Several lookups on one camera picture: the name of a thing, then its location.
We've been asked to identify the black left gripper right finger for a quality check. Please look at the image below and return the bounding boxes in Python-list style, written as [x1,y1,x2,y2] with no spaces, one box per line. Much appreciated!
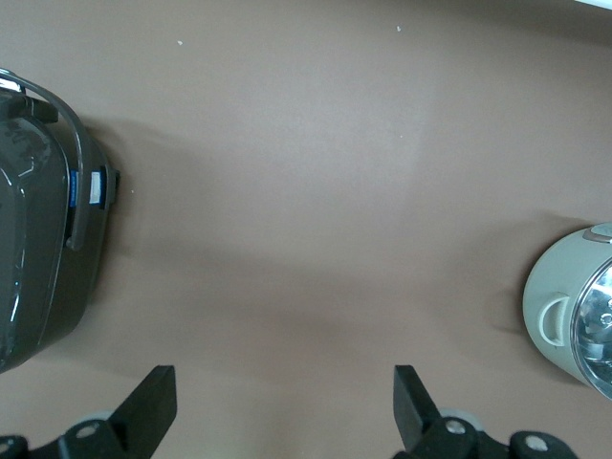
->
[391,365,513,459]

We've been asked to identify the pale green electric pot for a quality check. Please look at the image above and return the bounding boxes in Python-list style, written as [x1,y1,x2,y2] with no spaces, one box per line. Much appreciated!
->
[521,222,612,403]

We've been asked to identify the dark grey rice cooker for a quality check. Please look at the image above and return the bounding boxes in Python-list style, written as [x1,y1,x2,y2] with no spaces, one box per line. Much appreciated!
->
[0,66,121,377]

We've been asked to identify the brown table cover mat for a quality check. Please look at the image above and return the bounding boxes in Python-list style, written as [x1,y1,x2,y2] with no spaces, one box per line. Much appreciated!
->
[0,0,612,459]

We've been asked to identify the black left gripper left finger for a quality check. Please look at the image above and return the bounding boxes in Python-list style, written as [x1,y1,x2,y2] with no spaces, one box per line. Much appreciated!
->
[28,365,178,459]

